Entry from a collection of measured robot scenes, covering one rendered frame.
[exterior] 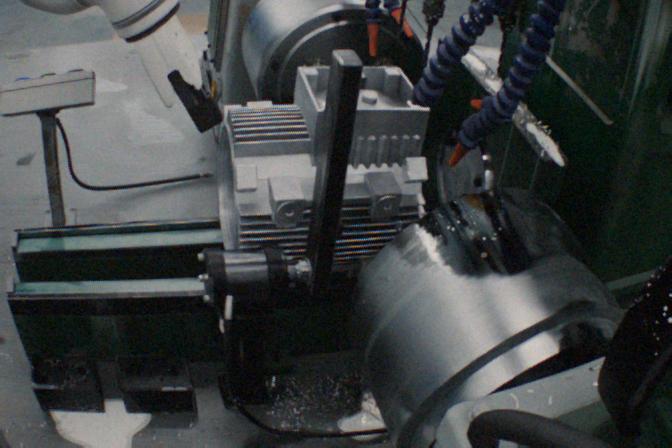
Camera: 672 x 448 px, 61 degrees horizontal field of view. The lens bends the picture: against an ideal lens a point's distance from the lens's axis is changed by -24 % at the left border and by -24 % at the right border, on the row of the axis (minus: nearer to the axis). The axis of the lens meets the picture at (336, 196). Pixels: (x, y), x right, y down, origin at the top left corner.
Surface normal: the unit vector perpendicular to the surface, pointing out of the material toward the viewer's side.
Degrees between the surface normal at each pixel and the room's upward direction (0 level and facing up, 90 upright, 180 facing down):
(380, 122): 90
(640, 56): 90
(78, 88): 58
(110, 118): 0
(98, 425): 0
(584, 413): 0
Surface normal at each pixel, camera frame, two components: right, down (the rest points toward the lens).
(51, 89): 0.29, 0.07
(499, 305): -0.34, -0.68
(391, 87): 0.25, 0.59
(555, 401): 0.12, -0.80
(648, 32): -0.96, 0.07
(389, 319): -0.82, -0.27
